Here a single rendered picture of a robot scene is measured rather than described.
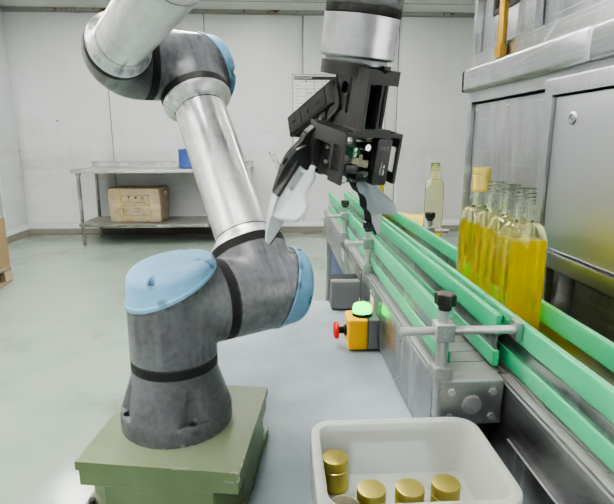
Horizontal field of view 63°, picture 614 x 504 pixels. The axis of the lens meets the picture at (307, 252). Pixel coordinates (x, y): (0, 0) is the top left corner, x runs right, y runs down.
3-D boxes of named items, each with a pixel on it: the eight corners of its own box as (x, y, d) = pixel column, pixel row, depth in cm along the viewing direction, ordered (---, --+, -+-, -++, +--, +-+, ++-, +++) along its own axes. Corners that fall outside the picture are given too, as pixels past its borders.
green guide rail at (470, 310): (498, 366, 74) (503, 315, 73) (492, 366, 74) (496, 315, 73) (345, 208, 245) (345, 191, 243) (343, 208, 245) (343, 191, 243)
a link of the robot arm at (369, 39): (311, 10, 51) (376, 21, 55) (305, 58, 53) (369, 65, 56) (352, 10, 45) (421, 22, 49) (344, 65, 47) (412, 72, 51)
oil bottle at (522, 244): (537, 357, 79) (551, 221, 74) (502, 358, 78) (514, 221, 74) (520, 342, 84) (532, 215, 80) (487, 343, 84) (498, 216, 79)
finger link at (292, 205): (267, 246, 51) (322, 173, 50) (244, 226, 55) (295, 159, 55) (287, 261, 53) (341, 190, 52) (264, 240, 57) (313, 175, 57)
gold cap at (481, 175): (490, 192, 91) (492, 167, 90) (469, 191, 92) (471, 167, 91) (491, 190, 94) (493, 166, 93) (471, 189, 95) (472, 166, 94)
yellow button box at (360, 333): (379, 351, 112) (380, 319, 111) (345, 352, 112) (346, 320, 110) (373, 339, 119) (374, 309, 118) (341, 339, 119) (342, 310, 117)
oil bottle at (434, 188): (440, 248, 156) (445, 163, 151) (422, 247, 158) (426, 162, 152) (440, 245, 162) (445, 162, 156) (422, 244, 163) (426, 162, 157)
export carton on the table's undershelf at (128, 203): (108, 222, 596) (105, 188, 587) (123, 216, 639) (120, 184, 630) (160, 222, 593) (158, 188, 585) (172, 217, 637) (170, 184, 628)
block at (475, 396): (503, 426, 71) (507, 381, 70) (437, 428, 71) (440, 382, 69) (492, 413, 75) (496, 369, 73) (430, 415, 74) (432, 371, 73)
